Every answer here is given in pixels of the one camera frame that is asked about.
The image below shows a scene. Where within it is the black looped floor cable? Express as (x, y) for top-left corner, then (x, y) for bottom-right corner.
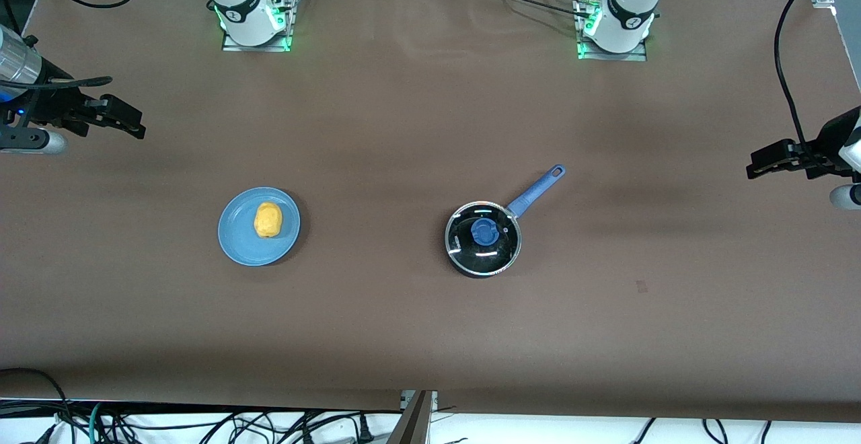
(0, 367), (76, 444)

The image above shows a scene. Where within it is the blue round plate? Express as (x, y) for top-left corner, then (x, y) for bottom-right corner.
(217, 186), (301, 267)

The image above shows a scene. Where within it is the grey metal profile post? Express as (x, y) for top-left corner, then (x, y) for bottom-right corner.
(387, 390), (439, 444)

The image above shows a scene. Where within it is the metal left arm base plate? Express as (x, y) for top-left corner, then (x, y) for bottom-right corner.
(576, 0), (648, 63)

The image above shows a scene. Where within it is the brown table cover sheet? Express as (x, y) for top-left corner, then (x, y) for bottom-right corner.
(0, 0), (861, 424)

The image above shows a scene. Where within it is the glass lid with blue knob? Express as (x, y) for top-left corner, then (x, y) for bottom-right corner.
(446, 202), (522, 275)

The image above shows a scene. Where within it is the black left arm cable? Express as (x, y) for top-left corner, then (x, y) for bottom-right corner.
(774, 0), (846, 157)

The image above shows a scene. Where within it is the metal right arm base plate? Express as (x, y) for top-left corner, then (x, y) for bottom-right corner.
(221, 0), (295, 53)

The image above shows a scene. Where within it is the black pot with blue handle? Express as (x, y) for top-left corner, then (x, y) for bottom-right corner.
(445, 164), (566, 279)

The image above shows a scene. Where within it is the yellow potato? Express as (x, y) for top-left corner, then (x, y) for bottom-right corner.
(254, 202), (283, 239)

